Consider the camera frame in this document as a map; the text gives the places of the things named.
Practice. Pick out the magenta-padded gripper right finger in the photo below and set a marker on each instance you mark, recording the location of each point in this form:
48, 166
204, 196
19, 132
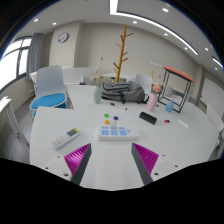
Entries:
146, 159

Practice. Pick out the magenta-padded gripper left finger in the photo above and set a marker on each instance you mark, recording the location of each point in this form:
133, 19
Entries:
77, 159

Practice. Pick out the white remote control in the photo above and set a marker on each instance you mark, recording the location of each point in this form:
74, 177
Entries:
64, 138

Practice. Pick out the black rectangular eraser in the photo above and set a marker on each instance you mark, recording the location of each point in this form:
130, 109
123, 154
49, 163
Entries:
148, 118

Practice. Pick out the orange round magnet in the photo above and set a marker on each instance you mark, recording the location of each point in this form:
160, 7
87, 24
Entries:
106, 122

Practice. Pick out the blue round magnet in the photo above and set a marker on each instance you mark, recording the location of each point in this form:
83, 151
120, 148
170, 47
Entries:
115, 117

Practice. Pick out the small white block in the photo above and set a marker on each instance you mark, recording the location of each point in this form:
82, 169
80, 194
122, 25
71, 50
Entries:
183, 123

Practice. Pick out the green round magnet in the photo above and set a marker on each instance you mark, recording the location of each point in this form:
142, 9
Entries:
106, 115

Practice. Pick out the pink vase with flowers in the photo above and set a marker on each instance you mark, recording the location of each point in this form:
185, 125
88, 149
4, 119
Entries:
152, 102

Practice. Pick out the blue vase with stems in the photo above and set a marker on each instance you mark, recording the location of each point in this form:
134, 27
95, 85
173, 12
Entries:
169, 106

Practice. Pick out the black and white marker pen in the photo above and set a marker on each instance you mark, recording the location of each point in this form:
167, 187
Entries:
118, 106

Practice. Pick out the white chair with blue cushion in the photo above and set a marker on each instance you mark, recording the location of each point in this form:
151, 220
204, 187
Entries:
48, 99

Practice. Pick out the green vase with dried flowers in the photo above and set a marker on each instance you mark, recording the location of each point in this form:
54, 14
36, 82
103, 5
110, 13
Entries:
97, 95

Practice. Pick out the grey backpack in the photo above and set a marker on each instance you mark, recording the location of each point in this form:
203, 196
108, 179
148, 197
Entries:
125, 90

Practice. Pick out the plain white chair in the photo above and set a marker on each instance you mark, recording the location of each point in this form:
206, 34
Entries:
144, 82

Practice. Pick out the wooden coat rack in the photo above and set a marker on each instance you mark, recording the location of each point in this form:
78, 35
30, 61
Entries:
120, 53

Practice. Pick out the grey curtain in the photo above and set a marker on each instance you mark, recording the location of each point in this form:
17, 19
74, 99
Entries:
34, 55

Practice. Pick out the window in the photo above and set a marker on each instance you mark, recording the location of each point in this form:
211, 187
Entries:
10, 65

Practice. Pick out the short ceiling light strip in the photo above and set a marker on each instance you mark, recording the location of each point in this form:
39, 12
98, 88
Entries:
217, 62

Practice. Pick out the long ceiling light strip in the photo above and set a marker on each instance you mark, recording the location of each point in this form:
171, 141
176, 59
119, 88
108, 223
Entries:
146, 20

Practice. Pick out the ceiling spot lights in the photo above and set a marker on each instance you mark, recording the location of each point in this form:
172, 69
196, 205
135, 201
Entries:
165, 9

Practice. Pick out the black frame orange top table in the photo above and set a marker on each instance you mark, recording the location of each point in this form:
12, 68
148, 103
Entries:
178, 73

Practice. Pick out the round wall clock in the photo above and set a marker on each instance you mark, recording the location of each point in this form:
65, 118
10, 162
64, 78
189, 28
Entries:
63, 37

